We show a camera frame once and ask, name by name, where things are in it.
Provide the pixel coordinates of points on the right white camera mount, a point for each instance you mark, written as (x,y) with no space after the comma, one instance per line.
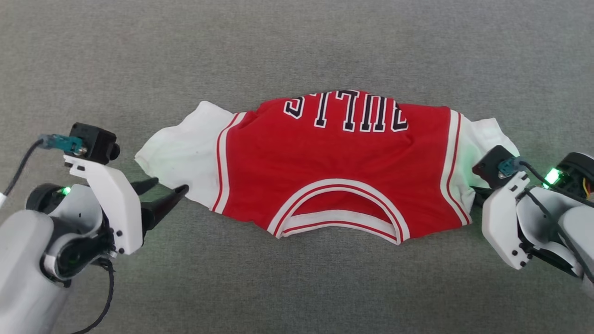
(499,227)

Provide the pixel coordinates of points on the red white basketball jersey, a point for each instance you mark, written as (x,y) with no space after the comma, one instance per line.
(334,171)

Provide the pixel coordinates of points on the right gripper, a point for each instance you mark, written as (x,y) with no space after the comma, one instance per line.
(538,222)

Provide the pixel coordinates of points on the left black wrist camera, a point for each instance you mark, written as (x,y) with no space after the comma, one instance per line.
(95,141)

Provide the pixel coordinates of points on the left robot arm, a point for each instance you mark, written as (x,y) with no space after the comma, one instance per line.
(23,278)

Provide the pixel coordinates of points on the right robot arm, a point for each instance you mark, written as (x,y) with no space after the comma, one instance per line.
(580,241)

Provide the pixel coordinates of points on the grey fabric sofa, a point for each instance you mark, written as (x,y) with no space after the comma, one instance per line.
(297,46)

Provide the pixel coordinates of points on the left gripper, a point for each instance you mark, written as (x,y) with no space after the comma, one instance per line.
(74,246)

